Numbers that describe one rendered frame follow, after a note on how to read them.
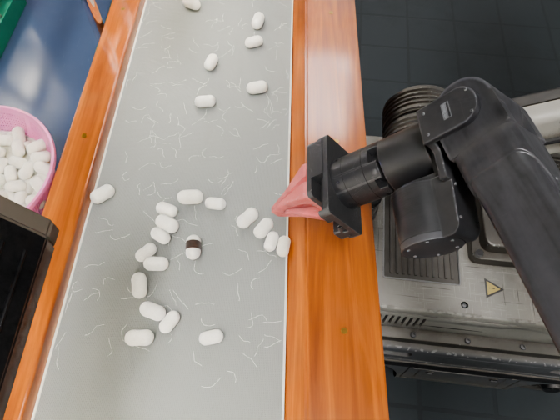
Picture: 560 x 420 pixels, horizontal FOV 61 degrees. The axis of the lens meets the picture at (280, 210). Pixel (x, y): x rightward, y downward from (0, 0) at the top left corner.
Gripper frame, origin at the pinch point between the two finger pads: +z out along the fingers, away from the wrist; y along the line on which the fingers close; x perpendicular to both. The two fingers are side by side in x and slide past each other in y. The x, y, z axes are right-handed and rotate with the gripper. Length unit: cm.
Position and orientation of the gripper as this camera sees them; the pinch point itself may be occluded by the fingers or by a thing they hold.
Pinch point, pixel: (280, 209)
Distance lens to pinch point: 57.3
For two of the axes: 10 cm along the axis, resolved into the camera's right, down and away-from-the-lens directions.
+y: -0.3, 8.5, -5.2
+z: -7.7, 3.1, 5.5
